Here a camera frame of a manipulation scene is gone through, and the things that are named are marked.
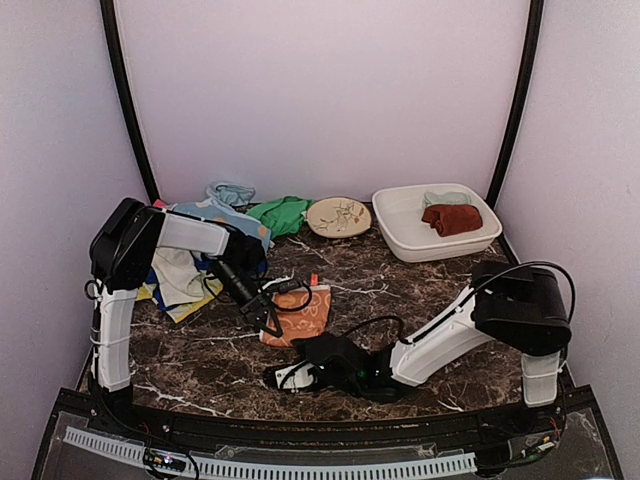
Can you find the green cloth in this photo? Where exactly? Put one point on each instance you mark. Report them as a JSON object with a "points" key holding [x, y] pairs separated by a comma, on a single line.
{"points": [[283, 216]]}

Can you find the yellow white cloth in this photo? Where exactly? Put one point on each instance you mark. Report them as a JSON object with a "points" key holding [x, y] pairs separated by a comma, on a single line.
{"points": [[175, 286]]}

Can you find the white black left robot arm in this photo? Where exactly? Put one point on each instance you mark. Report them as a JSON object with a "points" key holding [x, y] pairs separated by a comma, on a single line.
{"points": [[121, 255]]}

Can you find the orange bunny pattern towel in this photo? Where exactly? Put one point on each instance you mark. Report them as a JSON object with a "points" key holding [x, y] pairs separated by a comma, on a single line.
{"points": [[305, 314]]}

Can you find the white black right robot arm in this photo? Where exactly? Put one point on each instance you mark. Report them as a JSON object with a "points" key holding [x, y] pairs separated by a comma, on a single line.
{"points": [[518, 305]]}

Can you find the white slotted cable duct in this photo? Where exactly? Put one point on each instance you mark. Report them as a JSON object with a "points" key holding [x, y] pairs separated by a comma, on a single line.
{"points": [[234, 462]]}

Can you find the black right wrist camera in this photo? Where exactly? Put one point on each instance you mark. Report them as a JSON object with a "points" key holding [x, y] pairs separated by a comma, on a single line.
{"points": [[335, 357]]}

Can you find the black corner post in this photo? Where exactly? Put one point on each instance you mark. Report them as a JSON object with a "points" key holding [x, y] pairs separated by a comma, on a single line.
{"points": [[128, 109], [518, 103]]}

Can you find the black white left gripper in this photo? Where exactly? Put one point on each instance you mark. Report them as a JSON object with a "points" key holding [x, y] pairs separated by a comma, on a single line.
{"points": [[260, 304]]}

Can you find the black table front rail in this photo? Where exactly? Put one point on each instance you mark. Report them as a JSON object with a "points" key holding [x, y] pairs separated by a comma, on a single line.
{"points": [[465, 430]]}

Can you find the dark blue towel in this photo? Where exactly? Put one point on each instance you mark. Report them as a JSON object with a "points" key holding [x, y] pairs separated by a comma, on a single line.
{"points": [[205, 265]]}

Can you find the black right corner post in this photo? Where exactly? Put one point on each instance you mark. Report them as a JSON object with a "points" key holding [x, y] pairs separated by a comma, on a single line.
{"points": [[518, 103]]}

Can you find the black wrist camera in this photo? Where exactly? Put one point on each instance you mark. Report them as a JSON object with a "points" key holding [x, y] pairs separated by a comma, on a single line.
{"points": [[284, 287], [335, 357]]}

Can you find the black left corner post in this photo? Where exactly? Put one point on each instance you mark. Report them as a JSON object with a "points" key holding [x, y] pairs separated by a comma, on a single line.
{"points": [[128, 109]]}

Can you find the light blue crumpled cloth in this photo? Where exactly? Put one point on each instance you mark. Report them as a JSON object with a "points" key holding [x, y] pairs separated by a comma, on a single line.
{"points": [[232, 195]]}

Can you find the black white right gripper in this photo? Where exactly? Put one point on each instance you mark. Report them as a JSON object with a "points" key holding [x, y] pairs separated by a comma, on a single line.
{"points": [[301, 363]]}

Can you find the rust brown rolled towel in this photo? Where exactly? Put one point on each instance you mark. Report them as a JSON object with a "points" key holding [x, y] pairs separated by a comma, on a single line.
{"points": [[449, 220]]}

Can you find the beige round embroidered cloth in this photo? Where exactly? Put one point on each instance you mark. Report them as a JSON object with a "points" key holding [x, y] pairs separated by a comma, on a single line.
{"points": [[338, 217]]}

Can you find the small green circuit board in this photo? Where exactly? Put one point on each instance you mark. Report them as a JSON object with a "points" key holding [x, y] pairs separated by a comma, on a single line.
{"points": [[158, 461]]}

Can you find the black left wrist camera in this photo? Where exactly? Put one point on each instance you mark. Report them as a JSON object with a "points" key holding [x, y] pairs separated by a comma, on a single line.
{"points": [[284, 287]]}

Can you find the pale green rolled towel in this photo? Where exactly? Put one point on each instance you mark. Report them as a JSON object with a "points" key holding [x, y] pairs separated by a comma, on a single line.
{"points": [[431, 198]]}

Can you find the light blue dotted towel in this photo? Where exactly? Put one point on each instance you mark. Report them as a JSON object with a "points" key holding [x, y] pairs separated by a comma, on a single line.
{"points": [[212, 209]]}

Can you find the white plastic tub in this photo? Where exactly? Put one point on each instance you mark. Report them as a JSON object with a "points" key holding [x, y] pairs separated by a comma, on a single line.
{"points": [[399, 211]]}

